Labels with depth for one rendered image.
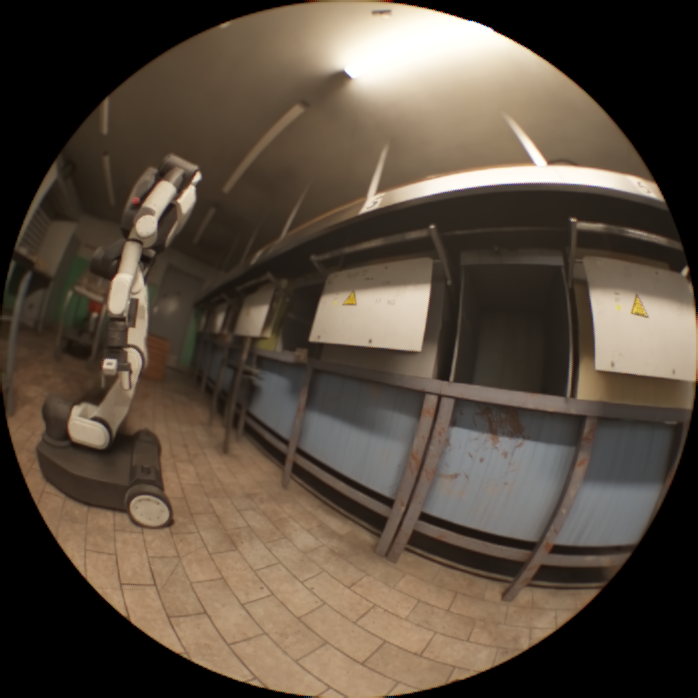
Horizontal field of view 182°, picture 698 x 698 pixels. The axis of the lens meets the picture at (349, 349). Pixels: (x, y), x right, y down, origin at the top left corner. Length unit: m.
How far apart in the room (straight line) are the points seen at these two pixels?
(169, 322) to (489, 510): 5.51
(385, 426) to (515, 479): 0.61
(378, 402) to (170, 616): 1.18
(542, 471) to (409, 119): 2.04
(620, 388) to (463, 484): 0.70
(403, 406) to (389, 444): 0.18
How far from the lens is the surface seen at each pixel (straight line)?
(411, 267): 0.95
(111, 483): 1.03
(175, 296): 5.39
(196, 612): 0.86
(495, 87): 1.78
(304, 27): 1.84
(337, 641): 0.85
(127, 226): 1.06
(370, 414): 1.05
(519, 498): 0.96
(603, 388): 0.93
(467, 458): 0.91
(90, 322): 4.91
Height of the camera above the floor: 0.78
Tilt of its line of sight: 8 degrees up
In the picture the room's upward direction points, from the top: 14 degrees clockwise
